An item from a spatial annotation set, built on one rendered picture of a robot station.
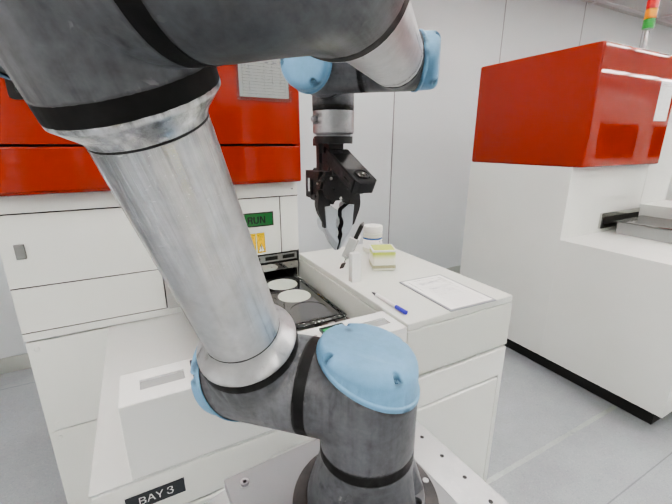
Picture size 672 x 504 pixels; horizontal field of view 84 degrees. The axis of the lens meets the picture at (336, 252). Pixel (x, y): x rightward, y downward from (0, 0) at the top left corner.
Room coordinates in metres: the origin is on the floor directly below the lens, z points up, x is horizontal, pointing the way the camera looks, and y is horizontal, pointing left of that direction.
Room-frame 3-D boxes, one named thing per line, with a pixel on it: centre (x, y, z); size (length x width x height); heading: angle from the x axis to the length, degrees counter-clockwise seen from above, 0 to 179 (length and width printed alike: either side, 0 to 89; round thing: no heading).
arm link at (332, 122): (0.71, 0.01, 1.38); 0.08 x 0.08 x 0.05
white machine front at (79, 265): (1.10, 0.50, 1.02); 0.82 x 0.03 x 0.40; 118
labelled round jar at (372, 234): (1.31, -0.13, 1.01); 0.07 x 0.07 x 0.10
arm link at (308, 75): (0.61, 0.02, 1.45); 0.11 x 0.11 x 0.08; 74
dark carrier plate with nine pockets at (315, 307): (0.99, 0.22, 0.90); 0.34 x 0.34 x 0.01; 28
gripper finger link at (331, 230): (0.71, 0.02, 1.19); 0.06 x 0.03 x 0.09; 28
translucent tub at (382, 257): (1.11, -0.15, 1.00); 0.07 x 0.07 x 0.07; 5
